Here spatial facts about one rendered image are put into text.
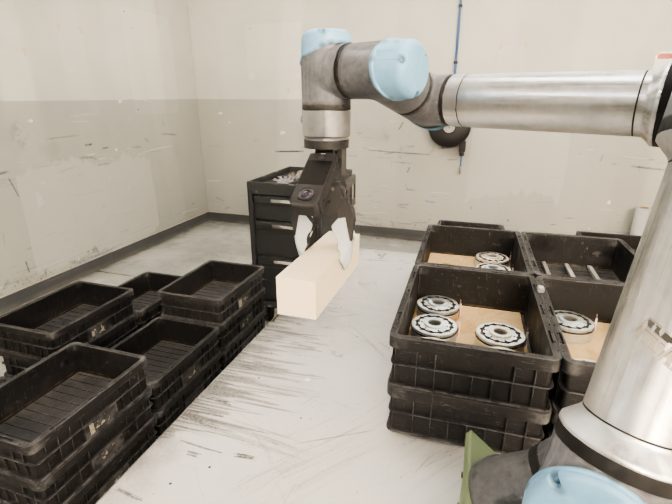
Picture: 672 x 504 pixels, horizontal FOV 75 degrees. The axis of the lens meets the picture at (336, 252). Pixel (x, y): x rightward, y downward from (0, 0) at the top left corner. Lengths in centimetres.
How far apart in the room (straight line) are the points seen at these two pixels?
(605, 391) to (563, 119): 33
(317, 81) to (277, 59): 401
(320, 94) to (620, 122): 38
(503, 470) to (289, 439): 45
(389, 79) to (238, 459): 72
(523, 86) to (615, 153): 376
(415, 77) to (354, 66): 8
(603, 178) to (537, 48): 122
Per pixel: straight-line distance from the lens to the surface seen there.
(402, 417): 96
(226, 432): 101
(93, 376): 169
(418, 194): 437
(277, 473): 91
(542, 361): 85
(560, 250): 161
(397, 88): 61
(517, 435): 95
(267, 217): 257
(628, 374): 47
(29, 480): 139
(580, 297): 124
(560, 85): 65
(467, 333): 109
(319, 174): 66
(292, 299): 65
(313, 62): 69
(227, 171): 505
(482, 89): 68
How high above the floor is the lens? 135
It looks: 19 degrees down
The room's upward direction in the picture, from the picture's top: straight up
